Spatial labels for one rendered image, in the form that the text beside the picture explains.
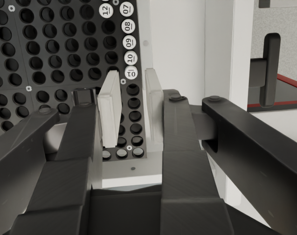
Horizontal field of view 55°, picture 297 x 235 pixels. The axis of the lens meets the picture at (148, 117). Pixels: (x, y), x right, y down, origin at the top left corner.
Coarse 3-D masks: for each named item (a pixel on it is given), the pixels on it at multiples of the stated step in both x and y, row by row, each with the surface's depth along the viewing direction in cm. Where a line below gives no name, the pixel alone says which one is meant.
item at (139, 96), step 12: (120, 0) 26; (132, 0) 26; (120, 24) 26; (120, 36) 27; (120, 48) 27; (132, 48) 27; (132, 96) 29; (132, 108) 29; (132, 120) 30; (144, 120) 30; (132, 132) 30; (144, 132) 30; (132, 144) 31; (144, 144) 31; (132, 156) 31; (144, 156) 31
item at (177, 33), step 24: (168, 0) 32; (192, 0) 32; (168, 24) 33; (192, 24) 33; (168, 48) 34; (192, 48) 34; (168, 72) 35; (192, 72) 35; (144, 96) 35; (192, 96) 36; (120, 168) 35; (144, 168) 34
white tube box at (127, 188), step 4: (144, 184) 46; (148, 184) 46; (152, 184) 46; (156, 184) 45; (112, 188) 48; (116, 188) 48; (120, 188) 48; (124, 188) 47; (128, 188) 47; (132, 188) 46; (136, 188) 46
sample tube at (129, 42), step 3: (126, 36) 26; (129, 36) 26; (132, 36) 26; (123, 39) 26; (126, 39) 26; (129, 39) 26; (132, 39) 26; (135, 39) 26; (123, 42) 26; (126, 42) 26; (129, 42) 26; (132, 42) 26; (135, 42) 26; (126, 45) 26; (129, 45) 26; (132, 45) 26; (126, 48) 26; (129, 48) 26
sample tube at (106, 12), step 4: (104, 4) 24; (108, 4) 24; (100, 8) 25; (104, 8) 25; (108, 8) 25; (112, 8) 25; (100, 12) 25; (104, 12) 25; (108, 12) 25; (112, 12) 25; (104, 16) 25; (108, 16) 25
